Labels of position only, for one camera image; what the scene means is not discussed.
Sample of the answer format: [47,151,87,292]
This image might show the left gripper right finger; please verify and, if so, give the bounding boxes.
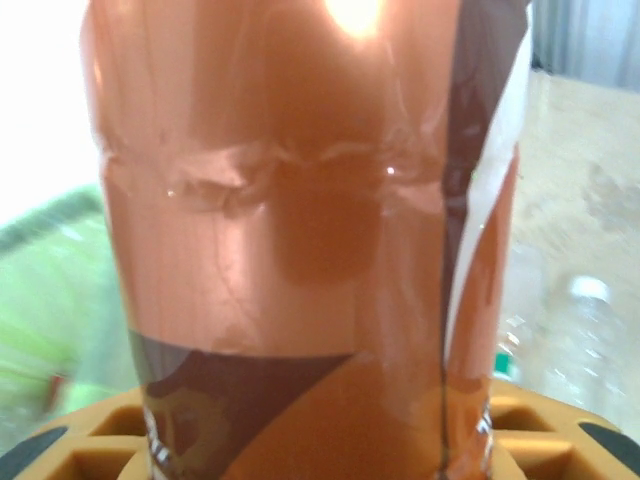
[487,394,640,480]

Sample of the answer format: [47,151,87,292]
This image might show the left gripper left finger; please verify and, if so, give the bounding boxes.
[12,388,151,480]

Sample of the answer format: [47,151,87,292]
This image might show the clear bottle white cap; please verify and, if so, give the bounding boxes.
[504,239,640,416]

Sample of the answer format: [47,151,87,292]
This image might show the brown coffee drink bottle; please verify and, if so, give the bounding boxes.
[82,0,531,480]

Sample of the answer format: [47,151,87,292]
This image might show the green plastic bin liner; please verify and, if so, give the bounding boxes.
[0,184,146,426]

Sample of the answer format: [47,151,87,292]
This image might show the translucent plastic waste bin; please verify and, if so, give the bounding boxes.
[0,184,146,426]

